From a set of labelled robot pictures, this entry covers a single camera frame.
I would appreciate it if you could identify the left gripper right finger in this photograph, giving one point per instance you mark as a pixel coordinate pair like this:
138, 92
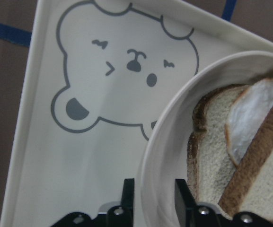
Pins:
191, 214

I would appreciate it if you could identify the cream bear tray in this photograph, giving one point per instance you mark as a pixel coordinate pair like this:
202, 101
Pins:
99, 74

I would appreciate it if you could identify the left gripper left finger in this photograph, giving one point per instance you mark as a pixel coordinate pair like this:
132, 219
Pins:
118, 215

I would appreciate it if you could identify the fried egg toy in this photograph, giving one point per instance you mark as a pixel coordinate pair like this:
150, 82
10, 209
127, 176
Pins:
245, 117

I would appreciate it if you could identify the cream round plate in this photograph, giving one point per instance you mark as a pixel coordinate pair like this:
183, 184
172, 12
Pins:
164, 159

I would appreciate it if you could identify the bread slice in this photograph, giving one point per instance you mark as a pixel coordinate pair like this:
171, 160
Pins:
251, 186
209, 167

